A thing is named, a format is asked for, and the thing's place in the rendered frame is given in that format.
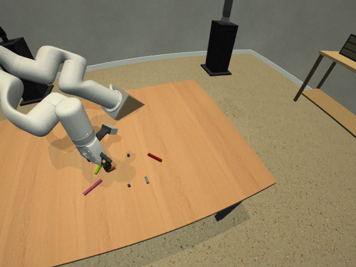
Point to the pink rod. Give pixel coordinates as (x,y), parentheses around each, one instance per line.
(92,187)

